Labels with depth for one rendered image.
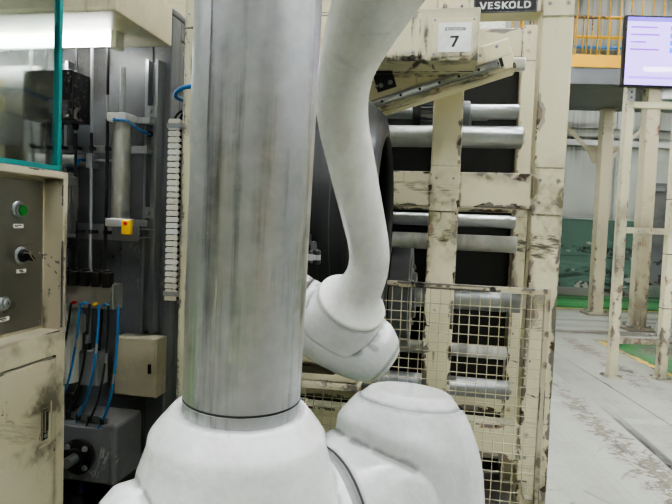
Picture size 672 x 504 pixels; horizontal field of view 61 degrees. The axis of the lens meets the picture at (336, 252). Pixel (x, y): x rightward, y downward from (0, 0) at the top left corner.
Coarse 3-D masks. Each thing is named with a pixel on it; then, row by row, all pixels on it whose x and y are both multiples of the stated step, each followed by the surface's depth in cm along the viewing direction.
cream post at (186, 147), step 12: (192, 0) 146; (192, 12) 146; (192, 24) 146; (192, 36) 146; (192, 48) 147; (180, 228) 150; (180, 240) 150; (180, 252) 150; (180, 264) 150; (180, 276) 150; (180, 288) 150; (180, 300) 150; (180, 312) 150; (180, 324) 151; (180, 336) 151; (180, 348) 151; (180, 360) 151; (180, 372) 151; (180, 384) 151; (180, 396) 151
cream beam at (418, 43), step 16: (416, 16) 161; (432, 16) 160; (448, 16) 160; (464, 16) 159; (480, 16) 158; (416, 32) 161; (432, 32) 160; (320, 48) 167; (400, 48) 162; (416, 48) 161; (432, 48) 161; (384, 64) 167; (400, 64) 166; (416, 64) 166; (432, 64) 165; (448, 64) 164; (464, 64) 164
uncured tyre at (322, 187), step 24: (384, 120) 141; (384, 144) 153; (384, 168) 162; (312, 192) 121; (384, 192) 167; (312, 216) 121; (336, 216) 120; (312, 240) 121; (336, 240) 120; (312, 264) 123; (336, 264) 122; (384, 288) 157
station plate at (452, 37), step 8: (440, 24) 160; (448, 24) 159; (456, 24) 159; (464, 24) 159; (440, 32) 160; (448, 32) 160; (456, 32) 159; (464, 32) 159; (440, 40) 160; (448, 40) 160; (456, 40) 159; (464, 40) 159; (440, 48) 160; (448, 48) 160; (456, 48) 159; (464, 48) 159
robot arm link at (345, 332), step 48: (336, 0) 59; (384, 0) 56; (336, 48) 61; (384, 48) 61; (336, 96) 64; (336, 144) 67; (336, 192) 71; (384, 240) 74; (336, 288) 79; (336, 336) 79; (384, 336) 82
